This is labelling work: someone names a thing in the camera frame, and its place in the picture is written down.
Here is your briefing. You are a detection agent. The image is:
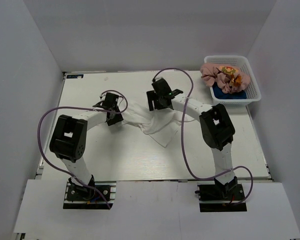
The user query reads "white t shirt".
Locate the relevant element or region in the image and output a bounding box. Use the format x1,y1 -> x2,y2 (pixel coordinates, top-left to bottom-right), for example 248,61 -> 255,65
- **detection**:
122,100 -> 182,148

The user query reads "pink printed t shirt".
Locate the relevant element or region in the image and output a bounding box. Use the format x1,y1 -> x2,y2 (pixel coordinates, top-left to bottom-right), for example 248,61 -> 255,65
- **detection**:
200,63 -> 251,94

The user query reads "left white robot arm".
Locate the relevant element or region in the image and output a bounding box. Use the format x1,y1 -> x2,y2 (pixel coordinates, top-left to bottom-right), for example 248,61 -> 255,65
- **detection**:
49,92 -> 124,200

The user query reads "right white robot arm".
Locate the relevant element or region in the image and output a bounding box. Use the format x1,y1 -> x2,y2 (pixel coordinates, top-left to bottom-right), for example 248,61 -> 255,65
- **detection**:
146,77 -> 238,200

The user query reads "blue label sticker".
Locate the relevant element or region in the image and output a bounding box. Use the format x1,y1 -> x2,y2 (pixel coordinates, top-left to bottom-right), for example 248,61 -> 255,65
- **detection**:
66,74 -> 84,79

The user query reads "blue t shirt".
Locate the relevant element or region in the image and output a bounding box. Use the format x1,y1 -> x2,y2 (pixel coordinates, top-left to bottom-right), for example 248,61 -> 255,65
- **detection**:
212,84 -> 247,100

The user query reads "white plastic basket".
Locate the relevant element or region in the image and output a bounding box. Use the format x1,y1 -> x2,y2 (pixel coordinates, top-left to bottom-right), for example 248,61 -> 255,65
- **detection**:
204,55 -> 263,107

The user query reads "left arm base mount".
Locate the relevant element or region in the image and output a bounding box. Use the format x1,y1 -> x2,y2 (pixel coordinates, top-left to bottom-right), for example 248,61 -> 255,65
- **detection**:
63,178 -> 117,210

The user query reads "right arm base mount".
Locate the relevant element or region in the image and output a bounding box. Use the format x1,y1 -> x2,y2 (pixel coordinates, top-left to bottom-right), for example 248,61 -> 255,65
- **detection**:
194,183 -> 247,213

